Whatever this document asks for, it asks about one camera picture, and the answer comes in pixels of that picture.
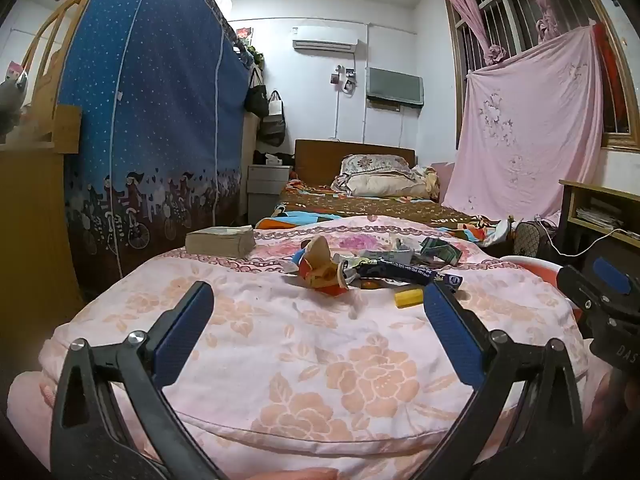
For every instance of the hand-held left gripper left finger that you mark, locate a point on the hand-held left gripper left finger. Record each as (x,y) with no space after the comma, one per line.
(182,335)

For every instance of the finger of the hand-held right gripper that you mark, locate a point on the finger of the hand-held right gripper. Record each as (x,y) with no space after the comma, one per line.
(577,292)
(611,274)

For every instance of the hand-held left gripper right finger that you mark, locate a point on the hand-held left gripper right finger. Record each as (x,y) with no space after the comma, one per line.
(452,337)

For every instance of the red basin with white rim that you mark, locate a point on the red basin with white rim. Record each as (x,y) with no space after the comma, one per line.
(535,269)

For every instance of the yellow cylinder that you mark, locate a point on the yellow cylinder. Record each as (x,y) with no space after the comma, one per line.
(409,298)

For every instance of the long dark blue wrapper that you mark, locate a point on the long dark blue wrapper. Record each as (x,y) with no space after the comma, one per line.
(405,272)

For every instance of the green wrapper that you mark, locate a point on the green wrapper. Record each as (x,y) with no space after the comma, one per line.
(440,251)

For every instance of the white grey wrapper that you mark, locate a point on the white grey wrapper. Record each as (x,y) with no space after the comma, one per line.
(387,252)

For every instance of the person's right hand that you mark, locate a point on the person's right hand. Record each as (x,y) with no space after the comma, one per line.
(607,400)

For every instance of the stack of papers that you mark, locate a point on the stack of papers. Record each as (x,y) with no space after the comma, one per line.
(600,212)

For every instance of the brown checkered bag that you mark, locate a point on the brown checkered bag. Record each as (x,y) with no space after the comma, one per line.
(531,240)

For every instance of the wooden desk with shelf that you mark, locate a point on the wooden desk with shelf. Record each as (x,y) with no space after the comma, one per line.
(600,187)

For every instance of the tan thick book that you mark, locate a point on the tan thick book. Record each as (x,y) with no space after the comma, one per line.
(220,242)

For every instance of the pink floral quilt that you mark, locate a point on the pink floral quilt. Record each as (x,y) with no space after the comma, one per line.
(310,350)

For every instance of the yellowish crumpled cloth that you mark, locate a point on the yellowish crumpled cloth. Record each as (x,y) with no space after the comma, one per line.
(431,182)

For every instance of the pink pillow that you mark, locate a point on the pink pillow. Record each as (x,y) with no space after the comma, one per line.
(445,180)

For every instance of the brown colourful patterned blanket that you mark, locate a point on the brown colourful patterned blanket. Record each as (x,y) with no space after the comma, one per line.
(360,207)

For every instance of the pink hanging sheet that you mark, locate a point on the pink hanging sheet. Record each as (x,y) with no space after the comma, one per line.
(525,135)

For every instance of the beige pillow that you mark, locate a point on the beige pillow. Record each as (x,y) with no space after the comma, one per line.
(385,187)

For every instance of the white nightstand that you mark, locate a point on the white nightstand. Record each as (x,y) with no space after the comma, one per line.
(267,192)

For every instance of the red hanging cloth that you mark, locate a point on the red hanging cloth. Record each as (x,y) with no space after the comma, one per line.
(612,85)

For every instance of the wooden cabinet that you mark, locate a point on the wooden cabinet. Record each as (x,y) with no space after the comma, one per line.
(30,210)

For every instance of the white tissue box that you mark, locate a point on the white tissue box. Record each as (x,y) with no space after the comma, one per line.
(274,160)

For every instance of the beige tall cabinet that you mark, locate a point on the beige tall cabinet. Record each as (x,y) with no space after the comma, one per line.
(250,140)

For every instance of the grey handbag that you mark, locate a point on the grey handbag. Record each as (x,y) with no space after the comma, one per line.
(274,132)

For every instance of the black handbag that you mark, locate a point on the black handbag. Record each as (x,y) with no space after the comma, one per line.
(256,97)

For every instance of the pink tied curtain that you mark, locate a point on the pink tied curtain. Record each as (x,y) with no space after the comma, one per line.
(465,0)
(542,5)

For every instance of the green artificial plant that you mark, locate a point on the green artificial plant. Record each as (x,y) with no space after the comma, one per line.
(252,55)

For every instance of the grey plush toy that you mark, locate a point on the grey plush toy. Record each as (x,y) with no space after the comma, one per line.
(12,95)

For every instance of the red floral picture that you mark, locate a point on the red floral picture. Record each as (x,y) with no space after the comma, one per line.
(245,35)

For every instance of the curved wooden rack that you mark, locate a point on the curved wooden rack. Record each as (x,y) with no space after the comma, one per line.
(47,40)

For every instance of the white air conditioner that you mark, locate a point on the white air conditioner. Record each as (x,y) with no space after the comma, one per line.
(325,37)

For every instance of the grey covered wall unit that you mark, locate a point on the grey covered wall unit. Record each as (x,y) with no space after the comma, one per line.
(395,86)

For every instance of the white wall-mounted device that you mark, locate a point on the white wall-mounted device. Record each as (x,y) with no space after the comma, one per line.
(347,79)

